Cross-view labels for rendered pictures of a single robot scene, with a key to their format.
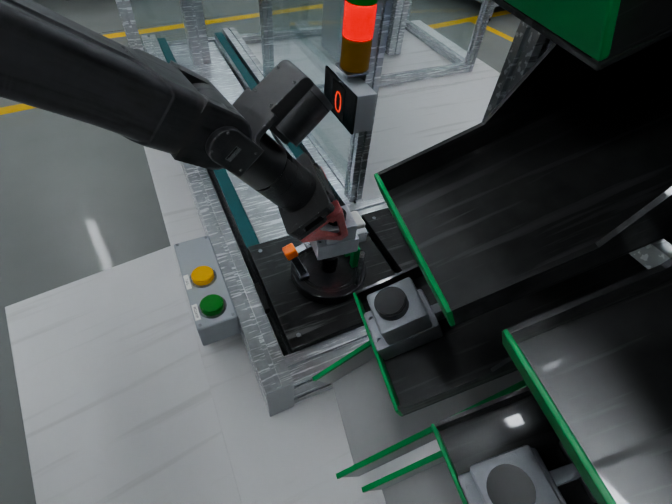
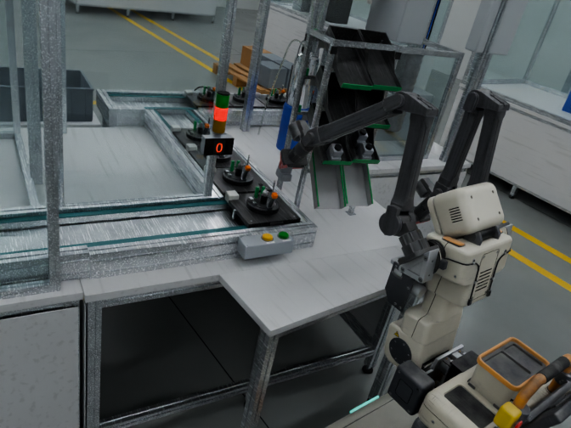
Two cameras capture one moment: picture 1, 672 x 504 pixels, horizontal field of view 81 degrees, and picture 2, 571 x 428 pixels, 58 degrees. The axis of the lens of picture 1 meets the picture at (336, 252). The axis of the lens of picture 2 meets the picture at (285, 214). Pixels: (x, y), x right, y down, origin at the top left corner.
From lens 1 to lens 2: 2.02 m
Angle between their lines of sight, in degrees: 72
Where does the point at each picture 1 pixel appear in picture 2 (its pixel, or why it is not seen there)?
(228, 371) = (296, 256)
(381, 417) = (329, 194)
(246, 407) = (310, 251)
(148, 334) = (280, 278)
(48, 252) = not seen: outside the picture
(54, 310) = (270, 311)
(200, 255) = (253, 239)
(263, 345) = (297, 227)
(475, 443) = (354, 157)
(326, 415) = not seen: hidden behind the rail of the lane
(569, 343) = not seen: hidden behind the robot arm
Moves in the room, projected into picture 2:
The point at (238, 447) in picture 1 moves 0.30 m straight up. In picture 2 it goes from (325, 254) to (342, 190)
